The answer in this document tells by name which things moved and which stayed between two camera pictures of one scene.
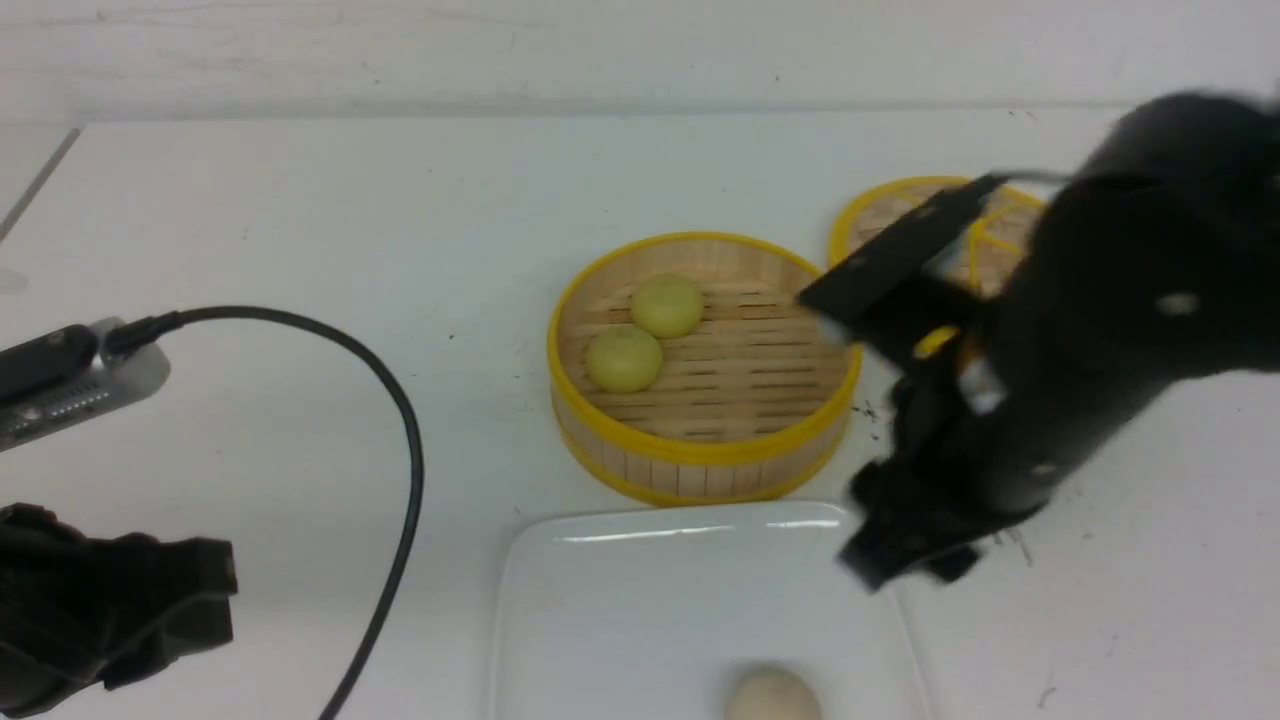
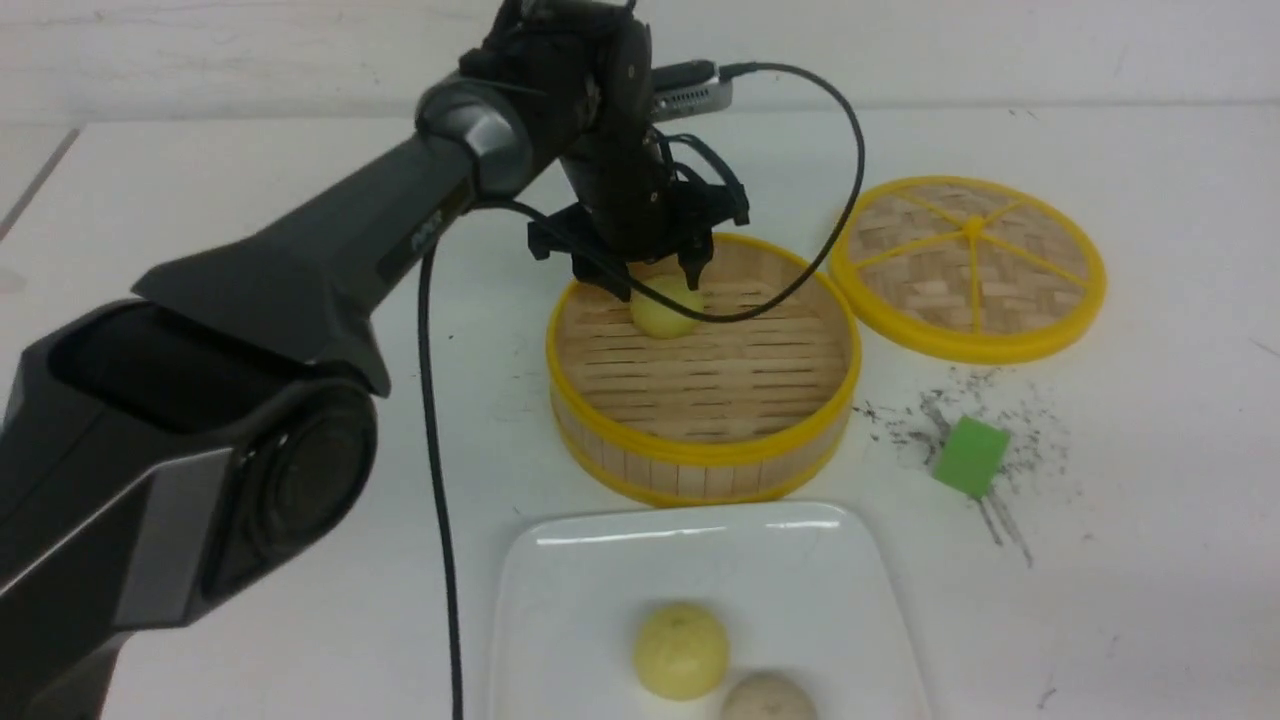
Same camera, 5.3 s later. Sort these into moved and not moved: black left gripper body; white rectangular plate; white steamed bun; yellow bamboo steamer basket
Moved: black left gripper body
Not moved: white rectangular plate; white steamed bun; yellow bamboo steamer basket
